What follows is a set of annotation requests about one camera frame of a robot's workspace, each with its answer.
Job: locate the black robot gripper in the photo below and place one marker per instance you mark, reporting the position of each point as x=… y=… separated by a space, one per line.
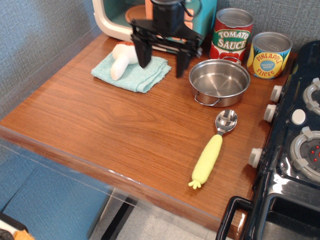
x=166 y=29

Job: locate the spoon with yellow handle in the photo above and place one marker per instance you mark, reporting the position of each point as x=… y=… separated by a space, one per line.
x=225 y=122

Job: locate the teal toy microwave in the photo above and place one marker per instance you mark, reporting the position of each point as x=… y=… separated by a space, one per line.
x=113 y=17

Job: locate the black toy stove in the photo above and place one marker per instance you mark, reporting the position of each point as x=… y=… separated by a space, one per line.
x=286 y=189

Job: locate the orange and black corner object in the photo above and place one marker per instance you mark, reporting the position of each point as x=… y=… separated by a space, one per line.
x=18 y=230

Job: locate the small stainless steel pot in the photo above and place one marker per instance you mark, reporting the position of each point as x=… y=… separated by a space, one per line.
x=218 y=82

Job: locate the light teal folded cloth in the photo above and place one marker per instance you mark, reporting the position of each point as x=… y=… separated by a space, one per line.
x=135 y=78

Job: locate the pineapple slices can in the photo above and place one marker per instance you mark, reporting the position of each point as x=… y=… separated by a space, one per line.
x=269 y=53

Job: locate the tomato sauce can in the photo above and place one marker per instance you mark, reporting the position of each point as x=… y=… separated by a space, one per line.
x=231 y=33

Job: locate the white plush mushroom toy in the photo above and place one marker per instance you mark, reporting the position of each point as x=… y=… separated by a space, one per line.
x=124 y=54

